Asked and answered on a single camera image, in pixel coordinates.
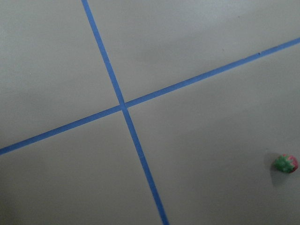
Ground blue tape grid lines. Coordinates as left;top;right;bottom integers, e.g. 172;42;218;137
0;0;300;225

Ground red strawberry on table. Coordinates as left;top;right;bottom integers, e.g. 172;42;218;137
273;154;299;173

